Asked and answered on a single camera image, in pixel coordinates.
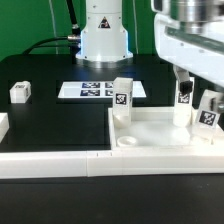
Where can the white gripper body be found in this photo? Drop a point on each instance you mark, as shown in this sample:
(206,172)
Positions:
(202,55)

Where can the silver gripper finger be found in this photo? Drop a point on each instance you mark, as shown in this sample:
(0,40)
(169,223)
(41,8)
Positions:
(185,85)
(218,106)

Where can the white U-shaped fence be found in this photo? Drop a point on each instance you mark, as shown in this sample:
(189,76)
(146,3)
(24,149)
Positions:
(121,161)

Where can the white square table top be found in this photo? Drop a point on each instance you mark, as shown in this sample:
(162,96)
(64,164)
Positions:
(153,127)

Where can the white plate with tags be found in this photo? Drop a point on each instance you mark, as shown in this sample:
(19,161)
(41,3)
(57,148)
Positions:
(99,89)

